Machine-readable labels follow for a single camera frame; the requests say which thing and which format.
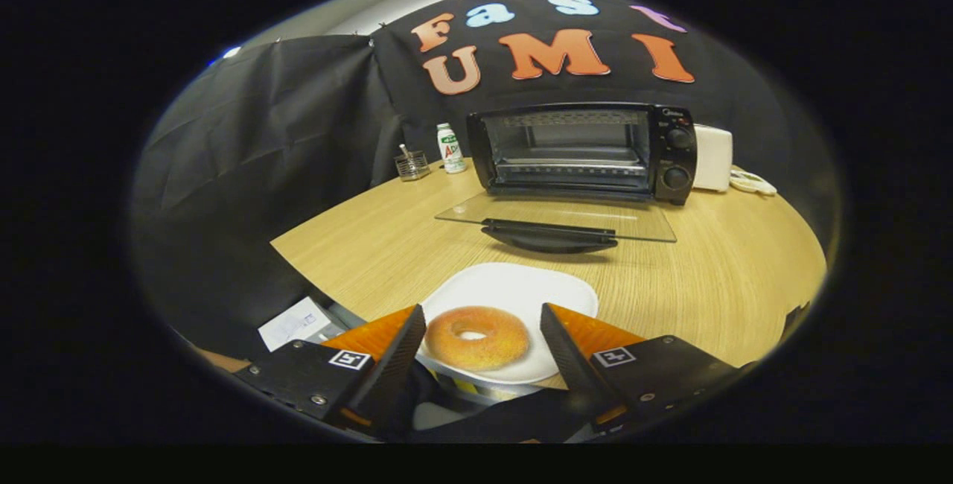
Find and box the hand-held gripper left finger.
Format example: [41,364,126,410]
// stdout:
[235,304,427,436]

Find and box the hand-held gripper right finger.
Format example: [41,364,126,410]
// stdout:
[540,302,756,433]

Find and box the sugared donut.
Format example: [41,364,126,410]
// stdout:
[424,306,531,372]

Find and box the black toaster oven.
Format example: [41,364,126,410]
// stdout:
[436,102,698,254]

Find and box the white toaster appliance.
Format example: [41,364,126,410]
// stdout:
[692,124,734,193]

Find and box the white plate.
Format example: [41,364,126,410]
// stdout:
[415,262,599,386]

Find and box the white paper sheet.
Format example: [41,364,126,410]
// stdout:
[258,296,343,352]

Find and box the white bottle green label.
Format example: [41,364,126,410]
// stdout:
[436,123,468,174]

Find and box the wire mesh holder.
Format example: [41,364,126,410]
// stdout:
[394,144,432,182]

